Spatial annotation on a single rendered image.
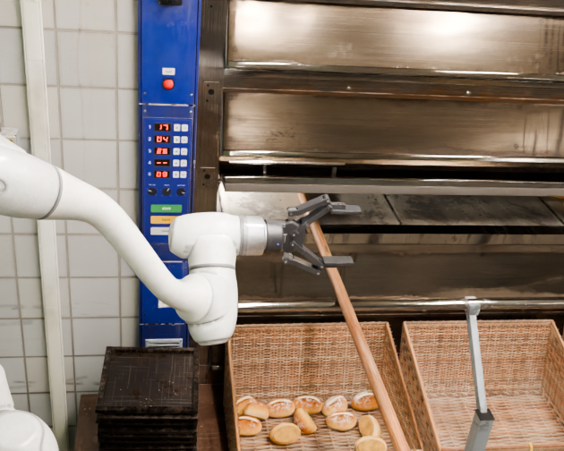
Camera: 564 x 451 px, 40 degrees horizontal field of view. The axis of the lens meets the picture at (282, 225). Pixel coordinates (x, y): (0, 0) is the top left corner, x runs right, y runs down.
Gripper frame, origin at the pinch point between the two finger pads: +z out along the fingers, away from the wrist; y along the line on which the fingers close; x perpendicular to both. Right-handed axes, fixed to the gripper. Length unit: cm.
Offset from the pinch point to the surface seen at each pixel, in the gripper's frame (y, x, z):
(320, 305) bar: 32.3, -17.8, 0.1
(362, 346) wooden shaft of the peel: 28.7, 4.7, 5.5
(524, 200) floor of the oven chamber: 31, -78, 86
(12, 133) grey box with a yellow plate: -2, -51, -82
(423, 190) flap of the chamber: 8, -40, 32
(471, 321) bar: 37, -15, 43
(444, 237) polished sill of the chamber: 33, -55, 48
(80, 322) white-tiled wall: 64, -55, -67
